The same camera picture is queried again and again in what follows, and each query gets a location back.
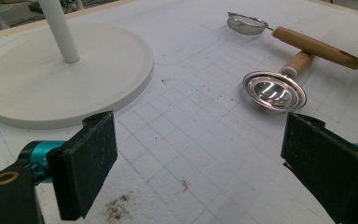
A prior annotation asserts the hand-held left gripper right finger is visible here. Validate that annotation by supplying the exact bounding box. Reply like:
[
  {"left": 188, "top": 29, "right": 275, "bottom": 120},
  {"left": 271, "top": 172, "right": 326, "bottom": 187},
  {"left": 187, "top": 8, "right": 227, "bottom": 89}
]
[{"left": 280, "top": 112, "right": 358, "bottom": 224}]

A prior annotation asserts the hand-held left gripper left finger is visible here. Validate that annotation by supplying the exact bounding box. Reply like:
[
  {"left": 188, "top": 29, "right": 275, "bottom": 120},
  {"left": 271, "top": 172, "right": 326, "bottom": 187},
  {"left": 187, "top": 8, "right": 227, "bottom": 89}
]
[{"left": 18, "top": 111, "right": 118, "bottom": 221}]

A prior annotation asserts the small mesh strainer wooden handle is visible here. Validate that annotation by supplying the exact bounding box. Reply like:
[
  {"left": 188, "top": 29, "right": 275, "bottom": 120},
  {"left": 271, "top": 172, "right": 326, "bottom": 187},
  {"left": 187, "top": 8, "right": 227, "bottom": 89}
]
[{"left": 227, "top": 11, "right": 358, "bottom": 71}]

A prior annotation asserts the white hook rack stand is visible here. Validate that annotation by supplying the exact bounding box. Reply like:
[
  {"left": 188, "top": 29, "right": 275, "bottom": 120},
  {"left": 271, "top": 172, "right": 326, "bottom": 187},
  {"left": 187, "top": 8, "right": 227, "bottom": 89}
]
[{"left": 0, "top": 0, "right": 155, "bottom": 130}]

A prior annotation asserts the white grid mat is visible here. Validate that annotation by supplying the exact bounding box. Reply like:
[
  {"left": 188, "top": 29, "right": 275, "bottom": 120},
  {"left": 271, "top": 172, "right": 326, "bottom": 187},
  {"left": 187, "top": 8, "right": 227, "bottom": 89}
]
[{"left": 0, "top": 0, "right": 358, "bottom": 224}]

